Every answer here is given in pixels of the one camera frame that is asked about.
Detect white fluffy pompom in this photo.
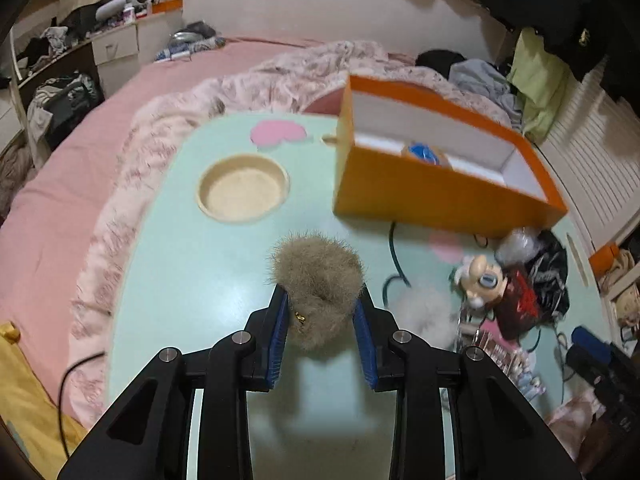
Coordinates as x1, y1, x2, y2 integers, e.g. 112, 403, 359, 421
388, 287, 458, 350

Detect beige fur pompom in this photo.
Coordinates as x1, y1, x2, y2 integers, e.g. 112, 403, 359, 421
271, 233, 364, 351

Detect pastel bead bracelet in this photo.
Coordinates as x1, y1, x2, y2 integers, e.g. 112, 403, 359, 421
479, 343, 549, 401

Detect brown playing card box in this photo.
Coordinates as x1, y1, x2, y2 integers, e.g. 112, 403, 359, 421
473, 330, 520, 374

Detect dark pouch with red character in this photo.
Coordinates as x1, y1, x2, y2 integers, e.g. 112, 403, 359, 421
494, 266, 541, 341

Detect black satin lace cloth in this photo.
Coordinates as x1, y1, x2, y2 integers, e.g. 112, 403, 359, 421
525, 230, 570, 324

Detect cartoon mouse figurine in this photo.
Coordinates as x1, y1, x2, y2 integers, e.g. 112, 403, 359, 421
454, 255, 508, 309

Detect clear bubble wrap bag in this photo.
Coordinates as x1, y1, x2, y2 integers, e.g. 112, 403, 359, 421
495, 228, 541, 268

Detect orange cardboard box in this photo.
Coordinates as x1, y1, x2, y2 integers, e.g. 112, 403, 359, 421
333, 75, 567, 238

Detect blue item inside box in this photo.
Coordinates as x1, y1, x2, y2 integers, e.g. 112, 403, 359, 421
402, 143, 440, 166

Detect yellow cloth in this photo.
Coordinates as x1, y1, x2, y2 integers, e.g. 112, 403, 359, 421
1, 322, 86, 479

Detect pink floral blanket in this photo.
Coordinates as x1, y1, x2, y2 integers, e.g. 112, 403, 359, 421
65, 41, 509, 428

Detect grey crumpled garment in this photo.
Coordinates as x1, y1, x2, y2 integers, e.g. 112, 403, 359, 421
448, 58, 523, 126

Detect black garment on bed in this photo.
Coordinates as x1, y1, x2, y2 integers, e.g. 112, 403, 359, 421
416, 49, 466, 79

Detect white drawer cabinet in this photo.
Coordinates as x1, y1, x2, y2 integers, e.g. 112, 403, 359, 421
91, 10, 183, 99

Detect black hanging clothes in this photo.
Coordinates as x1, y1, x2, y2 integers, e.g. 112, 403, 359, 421
480, 0, 639, 112

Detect white rolled paper tube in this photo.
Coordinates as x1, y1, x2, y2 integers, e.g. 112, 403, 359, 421
96, 0, 153, 22

